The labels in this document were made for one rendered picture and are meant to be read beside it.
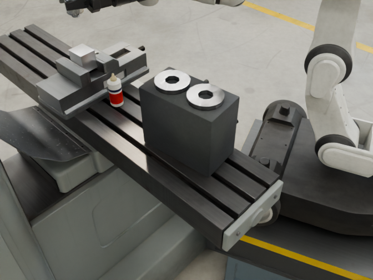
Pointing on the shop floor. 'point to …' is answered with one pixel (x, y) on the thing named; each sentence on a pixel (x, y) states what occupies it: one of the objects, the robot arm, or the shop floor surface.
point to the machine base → (161, 254)
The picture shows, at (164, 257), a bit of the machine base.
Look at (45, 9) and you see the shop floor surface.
